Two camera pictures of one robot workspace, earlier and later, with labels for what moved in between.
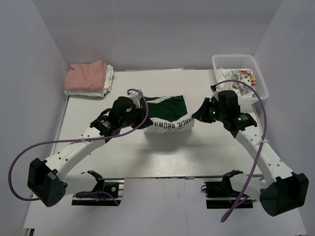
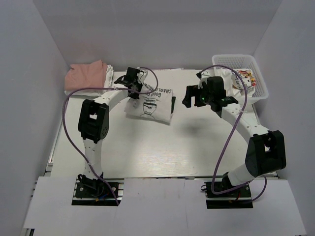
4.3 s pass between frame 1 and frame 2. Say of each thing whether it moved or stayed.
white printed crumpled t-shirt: stayed
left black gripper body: moved
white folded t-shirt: stayed
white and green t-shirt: moved
